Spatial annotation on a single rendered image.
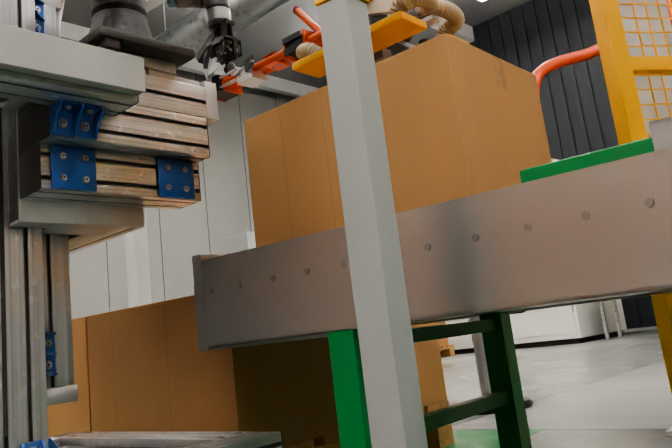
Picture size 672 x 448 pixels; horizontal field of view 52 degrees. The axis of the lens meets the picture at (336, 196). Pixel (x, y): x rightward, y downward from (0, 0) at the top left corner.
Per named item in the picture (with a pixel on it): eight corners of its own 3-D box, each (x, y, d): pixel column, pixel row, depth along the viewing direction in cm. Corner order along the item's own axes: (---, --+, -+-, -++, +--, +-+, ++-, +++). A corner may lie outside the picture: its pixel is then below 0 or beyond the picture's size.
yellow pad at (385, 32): (428, 29, 156) (424, 9, 157) (402, 17, 149) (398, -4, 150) (319, 79, 178) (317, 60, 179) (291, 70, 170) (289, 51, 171)
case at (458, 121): (567, 239, 156) (536, 74, 164) (477, 233, 126) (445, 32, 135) (364, 278, 194) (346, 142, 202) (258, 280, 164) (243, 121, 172)
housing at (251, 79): (269, 81, 202) (267, 66, 203) (251, 76, 197) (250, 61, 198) (253, 88, 207) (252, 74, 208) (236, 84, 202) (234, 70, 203)
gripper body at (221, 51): (223, 52, 205) (220, 15, 208) (205, 62, 211) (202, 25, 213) (243, 58, 211) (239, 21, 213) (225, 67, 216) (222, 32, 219)
